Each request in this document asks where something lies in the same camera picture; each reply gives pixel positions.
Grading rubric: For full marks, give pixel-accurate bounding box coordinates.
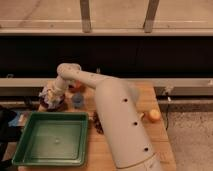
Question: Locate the dark grape bunch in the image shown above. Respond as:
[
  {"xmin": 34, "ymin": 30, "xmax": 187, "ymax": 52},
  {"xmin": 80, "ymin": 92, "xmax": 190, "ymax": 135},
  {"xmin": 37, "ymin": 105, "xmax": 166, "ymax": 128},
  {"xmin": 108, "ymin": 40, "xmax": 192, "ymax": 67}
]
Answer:
[{"xmin": 92, "ymin": 111, "xmax": 104, "ymax": 134}]

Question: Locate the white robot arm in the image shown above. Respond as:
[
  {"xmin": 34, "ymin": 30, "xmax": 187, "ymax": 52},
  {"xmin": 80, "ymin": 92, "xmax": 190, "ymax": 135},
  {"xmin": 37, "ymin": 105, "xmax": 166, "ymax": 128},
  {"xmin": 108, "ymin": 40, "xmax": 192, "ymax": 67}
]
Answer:
[{"xmin": 50, "ymin": 63, "xmax": 164, "ymax": 171}]

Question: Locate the lavender towel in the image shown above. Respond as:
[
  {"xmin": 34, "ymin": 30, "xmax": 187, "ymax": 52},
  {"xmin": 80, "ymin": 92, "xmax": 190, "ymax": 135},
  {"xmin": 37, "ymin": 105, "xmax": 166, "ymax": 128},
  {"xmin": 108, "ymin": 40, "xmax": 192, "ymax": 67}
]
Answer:
[{"xmin": 39, "ymin": 86, "xmax": 53, "ymax": 108}]

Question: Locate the dark purple bowl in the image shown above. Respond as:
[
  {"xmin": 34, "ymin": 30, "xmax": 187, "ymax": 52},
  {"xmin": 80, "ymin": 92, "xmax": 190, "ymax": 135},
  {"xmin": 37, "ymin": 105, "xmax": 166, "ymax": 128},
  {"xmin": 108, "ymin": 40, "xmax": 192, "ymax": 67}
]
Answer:
[{"xmin": 38, "ymin": 95, "xmax": 65, "ymax": 111}]

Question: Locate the green plastic tray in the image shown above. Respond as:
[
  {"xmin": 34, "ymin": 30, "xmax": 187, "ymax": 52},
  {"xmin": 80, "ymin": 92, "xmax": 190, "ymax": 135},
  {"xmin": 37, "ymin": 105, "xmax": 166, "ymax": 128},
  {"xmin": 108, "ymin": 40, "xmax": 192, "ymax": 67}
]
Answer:
[{"xmin": 12, "ymin": 112, "xmax": 89, "ymax": 167}]

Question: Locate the blue heart-shaped object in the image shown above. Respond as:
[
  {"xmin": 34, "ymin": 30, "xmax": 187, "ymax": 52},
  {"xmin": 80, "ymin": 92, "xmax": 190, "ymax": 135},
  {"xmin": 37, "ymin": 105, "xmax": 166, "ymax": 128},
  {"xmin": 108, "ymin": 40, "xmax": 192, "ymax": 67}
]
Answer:
[{"xmin": 71, "ymin": 93, "xmax": 84, "ymax": 109}]

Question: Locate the orange red bowl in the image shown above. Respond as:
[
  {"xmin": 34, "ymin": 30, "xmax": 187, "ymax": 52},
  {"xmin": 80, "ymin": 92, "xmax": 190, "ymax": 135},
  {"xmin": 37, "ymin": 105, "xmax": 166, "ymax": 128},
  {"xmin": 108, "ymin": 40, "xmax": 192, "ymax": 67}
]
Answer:
[{"xmin": 69, "ymin": 81, "xmax": 85, "ymax": 93}]

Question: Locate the orange apple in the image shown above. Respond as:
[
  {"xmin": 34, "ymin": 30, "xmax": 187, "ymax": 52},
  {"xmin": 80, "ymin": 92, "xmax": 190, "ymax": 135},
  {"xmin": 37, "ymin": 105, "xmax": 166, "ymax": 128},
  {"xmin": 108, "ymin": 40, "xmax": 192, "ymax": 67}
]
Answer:
[{"xmin": 148, "ymin": 109, "xmax": 161, "ymax": 122}]

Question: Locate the peeled banana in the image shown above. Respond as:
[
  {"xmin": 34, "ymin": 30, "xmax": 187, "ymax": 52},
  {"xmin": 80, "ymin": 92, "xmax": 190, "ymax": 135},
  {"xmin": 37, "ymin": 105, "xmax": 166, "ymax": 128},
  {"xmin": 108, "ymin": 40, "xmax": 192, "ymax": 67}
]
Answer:
[{"xmin": 139, "ymin": 112, "xmax": 145, "ymax": 120}]

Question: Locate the black object at left edge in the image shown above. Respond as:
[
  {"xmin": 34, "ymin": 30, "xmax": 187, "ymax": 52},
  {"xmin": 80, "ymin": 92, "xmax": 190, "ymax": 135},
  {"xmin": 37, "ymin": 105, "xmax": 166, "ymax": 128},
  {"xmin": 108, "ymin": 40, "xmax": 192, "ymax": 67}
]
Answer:
[{"xmin": 0, "ymin": 105, "xmax": 21, "ymax": 171}]

